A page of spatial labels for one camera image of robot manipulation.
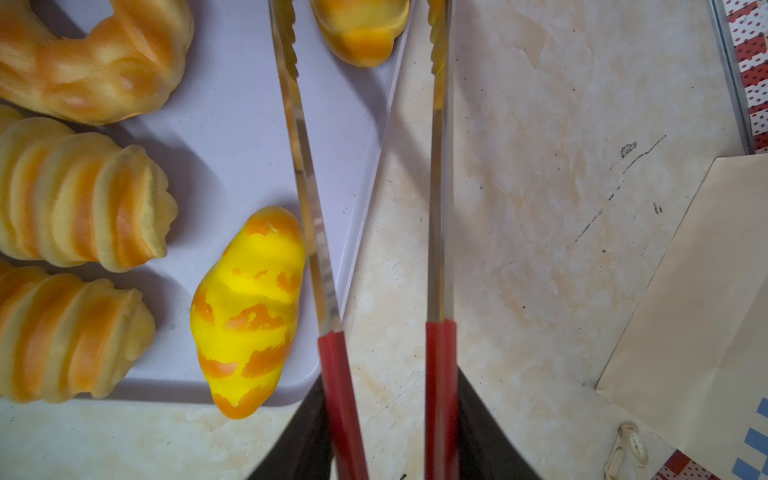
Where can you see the ridged fake bread roll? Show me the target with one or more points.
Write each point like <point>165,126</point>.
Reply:
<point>71,198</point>
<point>62,336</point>

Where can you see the yellow fake bread loaf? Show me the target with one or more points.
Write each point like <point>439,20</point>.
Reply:
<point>244,313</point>

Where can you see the lilac plastic tray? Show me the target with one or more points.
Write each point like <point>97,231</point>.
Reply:
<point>222,141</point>

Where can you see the cream wristwatch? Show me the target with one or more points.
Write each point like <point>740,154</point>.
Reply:
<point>628,444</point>

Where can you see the upper ridged fake bread roll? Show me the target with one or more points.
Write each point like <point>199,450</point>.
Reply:
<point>71,198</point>

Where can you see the blue checkered paper bag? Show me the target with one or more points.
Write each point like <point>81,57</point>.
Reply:
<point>692,363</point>

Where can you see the steel tongs red handles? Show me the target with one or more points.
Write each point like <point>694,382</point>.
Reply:
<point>441,417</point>

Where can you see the lower ridged fake bread roll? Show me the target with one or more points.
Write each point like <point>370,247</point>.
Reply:
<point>62,336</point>

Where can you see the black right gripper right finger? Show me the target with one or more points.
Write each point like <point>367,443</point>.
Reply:
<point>485,452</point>

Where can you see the small ridged fake bread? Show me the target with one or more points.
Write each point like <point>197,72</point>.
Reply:
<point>361,33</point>

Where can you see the ring shaped fake bread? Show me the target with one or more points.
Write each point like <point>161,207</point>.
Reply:
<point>127,65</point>

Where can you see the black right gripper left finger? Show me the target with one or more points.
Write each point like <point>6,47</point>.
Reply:
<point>304,449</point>

